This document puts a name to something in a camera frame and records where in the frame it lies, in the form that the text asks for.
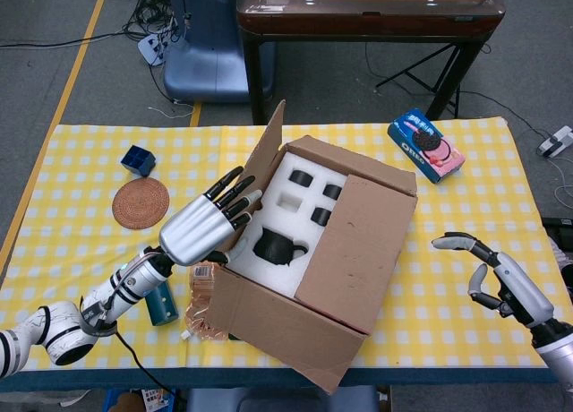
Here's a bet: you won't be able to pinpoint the brown mahjong table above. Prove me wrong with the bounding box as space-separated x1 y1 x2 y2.
235 0 507 125

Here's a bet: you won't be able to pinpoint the blue machine base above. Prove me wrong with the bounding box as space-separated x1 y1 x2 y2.
163 0 277 105

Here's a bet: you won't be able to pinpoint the long black floor cable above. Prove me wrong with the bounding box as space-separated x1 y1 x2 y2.
0 29 142 50

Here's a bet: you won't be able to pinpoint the white power strip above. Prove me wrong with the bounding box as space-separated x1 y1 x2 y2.
137 29 178 66
536 124 573 158

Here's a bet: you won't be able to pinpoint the dark teal paper tray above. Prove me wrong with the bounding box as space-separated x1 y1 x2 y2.
143 280 180 327

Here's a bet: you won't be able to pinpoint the red cardboard box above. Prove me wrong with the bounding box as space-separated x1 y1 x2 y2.
208 99 418 395

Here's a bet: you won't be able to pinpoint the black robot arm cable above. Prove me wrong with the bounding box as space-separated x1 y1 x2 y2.
114 330 187 405

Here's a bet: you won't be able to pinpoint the black teapot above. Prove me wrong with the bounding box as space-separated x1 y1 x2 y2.
252 227 310 268

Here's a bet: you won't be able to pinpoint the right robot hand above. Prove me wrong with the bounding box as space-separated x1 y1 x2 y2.
432 231 555 329

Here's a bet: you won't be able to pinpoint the round woven rattan coaster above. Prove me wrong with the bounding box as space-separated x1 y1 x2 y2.
111 178 171 230

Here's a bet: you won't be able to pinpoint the white foam insert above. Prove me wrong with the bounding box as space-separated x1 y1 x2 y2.
226 150 348 299

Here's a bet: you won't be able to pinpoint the blue four-compartment holder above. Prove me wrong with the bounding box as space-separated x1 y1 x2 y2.
119 145 157 178

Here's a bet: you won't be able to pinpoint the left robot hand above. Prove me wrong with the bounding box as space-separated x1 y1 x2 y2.
158 165 264 269

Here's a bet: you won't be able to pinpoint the clear refill pouch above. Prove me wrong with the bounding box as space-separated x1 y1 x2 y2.
180 262 227 342

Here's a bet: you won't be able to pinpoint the tangled black floor cables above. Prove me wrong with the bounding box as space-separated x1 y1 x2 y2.
120 0 192 44

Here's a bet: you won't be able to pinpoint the black equipment case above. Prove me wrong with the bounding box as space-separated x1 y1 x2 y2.
541 217 573 242

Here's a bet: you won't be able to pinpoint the colourful printed carton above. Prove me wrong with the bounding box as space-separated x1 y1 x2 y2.
141 387 176 412

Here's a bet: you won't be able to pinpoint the blue Oreo cookie box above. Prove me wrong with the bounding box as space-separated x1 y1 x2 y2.
387 107 466 185

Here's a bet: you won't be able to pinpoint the yellow checkered tablecloth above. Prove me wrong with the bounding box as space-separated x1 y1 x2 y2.
0 117 560 371

